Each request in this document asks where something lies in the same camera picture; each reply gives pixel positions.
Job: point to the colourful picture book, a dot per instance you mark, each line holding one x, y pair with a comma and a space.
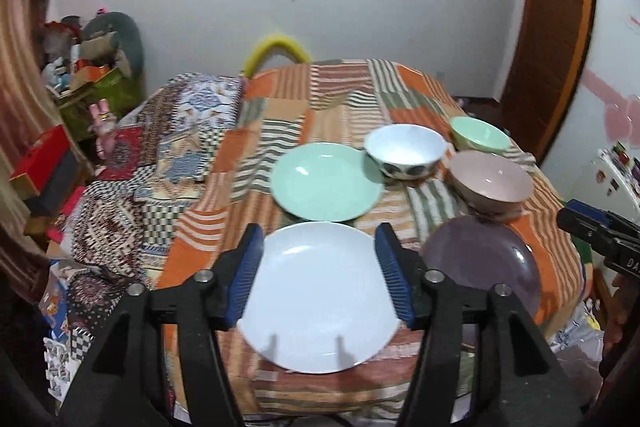
55, 307

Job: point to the small white fridge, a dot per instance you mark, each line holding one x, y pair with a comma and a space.
610, 177

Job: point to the dark box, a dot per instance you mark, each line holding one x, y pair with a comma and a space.
60, 187

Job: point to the yellow foam tube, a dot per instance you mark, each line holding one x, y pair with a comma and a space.
280, 41

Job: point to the grey plush toy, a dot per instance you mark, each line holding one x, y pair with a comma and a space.
127, 37

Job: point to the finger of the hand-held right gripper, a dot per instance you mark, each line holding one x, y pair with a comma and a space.
590, 232
587, 209

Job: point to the red plastic bag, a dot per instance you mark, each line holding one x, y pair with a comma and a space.
60, 34

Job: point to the purple plate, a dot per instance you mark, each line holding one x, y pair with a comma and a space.
480, 262

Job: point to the pink bowl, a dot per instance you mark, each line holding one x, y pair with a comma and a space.
490, 179

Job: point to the white plastic bag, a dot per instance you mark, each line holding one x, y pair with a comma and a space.
580, 342

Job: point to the person's right hand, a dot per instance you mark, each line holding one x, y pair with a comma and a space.
617, 307

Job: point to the wardrobe with heart decals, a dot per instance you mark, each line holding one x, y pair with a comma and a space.
615, 57

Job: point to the green plate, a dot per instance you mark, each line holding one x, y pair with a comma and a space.
320, 182

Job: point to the white plate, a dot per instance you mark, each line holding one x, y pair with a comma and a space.
320, 297

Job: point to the pink rabbit toy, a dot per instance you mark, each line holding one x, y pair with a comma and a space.
105, 127

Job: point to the striped patchwork blanket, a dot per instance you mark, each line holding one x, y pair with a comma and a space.
325, 107

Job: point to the red box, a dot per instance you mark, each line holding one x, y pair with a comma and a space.
40, 157

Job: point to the white bowl with dark spots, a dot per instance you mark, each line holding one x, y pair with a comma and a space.
405, 147

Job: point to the green storage box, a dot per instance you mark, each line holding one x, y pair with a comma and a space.
110, 92

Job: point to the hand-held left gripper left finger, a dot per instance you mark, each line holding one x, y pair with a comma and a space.
247, 277

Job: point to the patterned quilt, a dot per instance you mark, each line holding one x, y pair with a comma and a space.
175, 132

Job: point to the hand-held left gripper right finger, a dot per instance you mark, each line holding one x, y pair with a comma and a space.
392, 277

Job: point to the wooden door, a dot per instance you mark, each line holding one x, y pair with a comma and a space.
550, 32

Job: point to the green bowl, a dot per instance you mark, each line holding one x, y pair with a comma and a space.
480, 132

